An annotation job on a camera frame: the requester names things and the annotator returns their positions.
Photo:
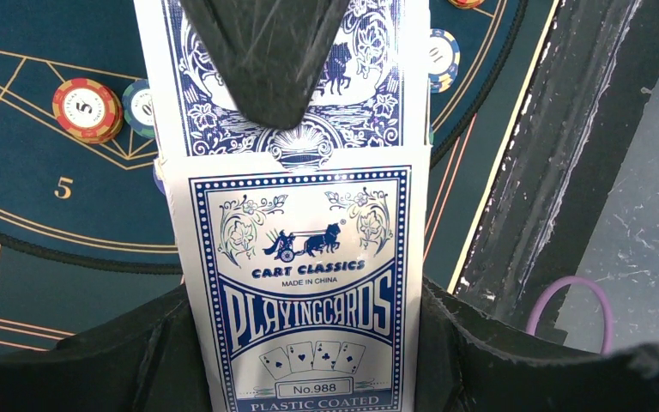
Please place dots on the pink white poker chip stack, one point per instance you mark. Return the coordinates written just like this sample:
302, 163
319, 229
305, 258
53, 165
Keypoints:
444, 60

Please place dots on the orange red poker chip stack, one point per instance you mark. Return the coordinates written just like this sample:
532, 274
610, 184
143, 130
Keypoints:
466, 4

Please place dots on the green chip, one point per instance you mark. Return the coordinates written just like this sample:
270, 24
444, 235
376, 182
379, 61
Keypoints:
138, 108

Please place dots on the card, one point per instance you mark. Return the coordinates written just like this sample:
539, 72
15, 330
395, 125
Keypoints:
371, 92

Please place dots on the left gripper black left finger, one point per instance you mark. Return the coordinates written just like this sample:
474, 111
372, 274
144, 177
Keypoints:
148, 359

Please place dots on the round blue poker mat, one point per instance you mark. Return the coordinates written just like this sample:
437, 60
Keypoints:
277, 137

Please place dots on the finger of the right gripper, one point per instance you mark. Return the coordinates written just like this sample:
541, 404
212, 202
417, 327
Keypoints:
270, 54

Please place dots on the purple small blind button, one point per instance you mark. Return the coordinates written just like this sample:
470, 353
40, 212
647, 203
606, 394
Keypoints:
158, 180

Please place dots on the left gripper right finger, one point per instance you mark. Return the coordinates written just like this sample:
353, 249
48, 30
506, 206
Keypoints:
468, 361

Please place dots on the blue playing card deck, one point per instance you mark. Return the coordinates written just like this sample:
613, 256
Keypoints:
305, 284

